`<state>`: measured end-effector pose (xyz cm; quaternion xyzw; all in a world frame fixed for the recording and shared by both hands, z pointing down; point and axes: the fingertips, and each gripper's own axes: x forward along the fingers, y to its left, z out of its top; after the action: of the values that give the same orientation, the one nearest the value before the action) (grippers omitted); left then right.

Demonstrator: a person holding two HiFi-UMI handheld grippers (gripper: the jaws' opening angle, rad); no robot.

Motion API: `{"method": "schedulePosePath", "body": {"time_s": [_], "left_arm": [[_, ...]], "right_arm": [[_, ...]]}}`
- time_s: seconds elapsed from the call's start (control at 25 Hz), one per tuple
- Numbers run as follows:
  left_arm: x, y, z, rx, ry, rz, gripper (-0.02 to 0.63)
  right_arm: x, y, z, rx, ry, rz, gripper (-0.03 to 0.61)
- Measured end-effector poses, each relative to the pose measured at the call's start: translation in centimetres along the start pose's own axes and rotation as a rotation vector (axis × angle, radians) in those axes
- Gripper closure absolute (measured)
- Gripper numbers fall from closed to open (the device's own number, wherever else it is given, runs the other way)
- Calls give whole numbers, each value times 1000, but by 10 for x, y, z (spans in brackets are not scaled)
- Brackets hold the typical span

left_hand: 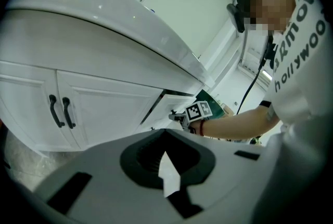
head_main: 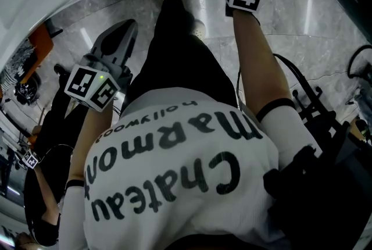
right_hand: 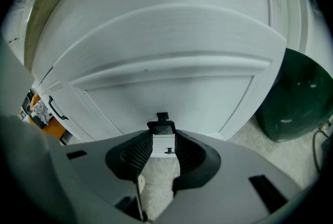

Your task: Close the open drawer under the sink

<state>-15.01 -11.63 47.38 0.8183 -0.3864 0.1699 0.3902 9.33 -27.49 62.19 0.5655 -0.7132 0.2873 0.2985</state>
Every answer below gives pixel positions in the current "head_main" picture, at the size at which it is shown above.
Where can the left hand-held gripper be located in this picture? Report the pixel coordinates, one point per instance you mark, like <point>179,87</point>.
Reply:
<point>90,87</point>

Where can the person's left forearm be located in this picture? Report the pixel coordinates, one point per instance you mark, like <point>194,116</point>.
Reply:
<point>84,138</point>

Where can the person's right forearm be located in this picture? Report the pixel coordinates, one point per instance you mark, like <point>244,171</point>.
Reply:
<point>258,68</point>

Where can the person's right white clog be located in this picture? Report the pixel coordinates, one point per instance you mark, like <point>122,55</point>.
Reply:
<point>200,28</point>

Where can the person's black trousers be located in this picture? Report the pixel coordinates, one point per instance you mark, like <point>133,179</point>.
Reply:
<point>174,68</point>

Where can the orange sofa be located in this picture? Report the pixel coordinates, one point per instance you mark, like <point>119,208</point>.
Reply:
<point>40,42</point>

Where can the black white striped blanket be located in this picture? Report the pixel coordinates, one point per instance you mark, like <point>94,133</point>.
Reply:
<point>20,65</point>

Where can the person's white printed T-shirt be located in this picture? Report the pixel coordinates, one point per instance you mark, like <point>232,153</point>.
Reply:
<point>174,214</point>

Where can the black waist pack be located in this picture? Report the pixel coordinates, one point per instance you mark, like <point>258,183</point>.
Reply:
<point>319,185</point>

